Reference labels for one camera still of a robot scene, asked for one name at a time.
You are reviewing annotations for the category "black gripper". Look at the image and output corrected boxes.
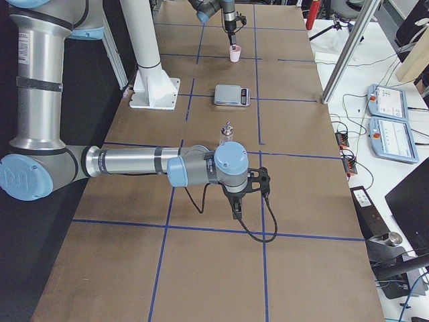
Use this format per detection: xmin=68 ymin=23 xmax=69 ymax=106
xmin=226 ymin=21 xmax=237 ymax=52
xmin=222 ymin=184 xmax=247 ymax=219

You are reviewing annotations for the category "pink plastic cup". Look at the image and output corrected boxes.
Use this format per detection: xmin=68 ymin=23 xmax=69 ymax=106
xmin=229 ymin=45 xmax=241 ymax=62

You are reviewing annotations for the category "clear glass sauce bottle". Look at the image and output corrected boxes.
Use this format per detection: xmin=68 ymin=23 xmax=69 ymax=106
xmin=219 ymin=121 xmax=234 ymax=145

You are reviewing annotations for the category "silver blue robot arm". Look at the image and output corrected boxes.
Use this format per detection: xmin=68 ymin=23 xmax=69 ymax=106
xmin=188 ymin=0 xmax=238 ymax=50
xmin=1 ymin=1 xmax=108 ymax=215

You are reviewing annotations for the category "white digital kitchen scale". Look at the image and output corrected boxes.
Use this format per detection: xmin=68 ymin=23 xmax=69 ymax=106
xmin=214 ymin=85 xmax=250 ymax=107

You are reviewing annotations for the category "red cylinder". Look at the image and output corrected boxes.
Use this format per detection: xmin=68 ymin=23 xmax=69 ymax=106
xmin=306 ymin=0 xmax=321 ymax=30

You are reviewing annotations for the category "black tripod rod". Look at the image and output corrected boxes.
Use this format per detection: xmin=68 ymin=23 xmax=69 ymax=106
xmin=309 ymin=20 xmax=349 ymax=41

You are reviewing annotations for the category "black orange connector strip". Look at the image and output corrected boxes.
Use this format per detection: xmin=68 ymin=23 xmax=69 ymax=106
xmin=334 ymin=131 xmax=357 ymax=178

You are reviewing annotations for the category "black box with label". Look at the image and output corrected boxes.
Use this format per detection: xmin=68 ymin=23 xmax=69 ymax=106
xmin=350 ymin=186 xmax=390 ymax=239

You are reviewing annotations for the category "silver metal cylinder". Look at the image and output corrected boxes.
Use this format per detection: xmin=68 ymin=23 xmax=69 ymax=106
xmin=385 ymin=231 xmax=403 ymax=247

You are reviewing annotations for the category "far blue teach pendant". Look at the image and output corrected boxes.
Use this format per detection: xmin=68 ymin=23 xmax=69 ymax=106
xmin=367 ymin=84 xmax=409 ymax=121

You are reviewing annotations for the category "blue teach pendant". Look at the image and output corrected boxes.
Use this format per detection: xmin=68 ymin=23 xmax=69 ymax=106
xmin=367 ymin=84 xmax=409 ymax=121
xmin=368 ymin=117 xmax=419 ymax=164

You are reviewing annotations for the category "near blue teach pendant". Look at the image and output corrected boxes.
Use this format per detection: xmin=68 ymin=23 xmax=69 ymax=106
xmin=368 ymin=117 xmax=419 ymax=164

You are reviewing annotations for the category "black monitor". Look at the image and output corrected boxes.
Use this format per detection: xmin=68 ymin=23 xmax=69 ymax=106
xmin=385 ymin=160 xmax=429 ymax=255

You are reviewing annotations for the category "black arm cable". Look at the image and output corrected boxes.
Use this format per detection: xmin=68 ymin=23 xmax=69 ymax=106
xmin=183 ymin=182 xmax=278 ymax=243

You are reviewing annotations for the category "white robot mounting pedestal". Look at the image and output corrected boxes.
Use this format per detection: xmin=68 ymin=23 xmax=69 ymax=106
xmin=121 ymin=1 xmax=180 ymax=110

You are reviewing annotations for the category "grey aluminium frame post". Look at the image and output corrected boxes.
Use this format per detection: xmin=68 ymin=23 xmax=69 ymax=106
xmin=320 ymin=0 xmax=381 ymax=104

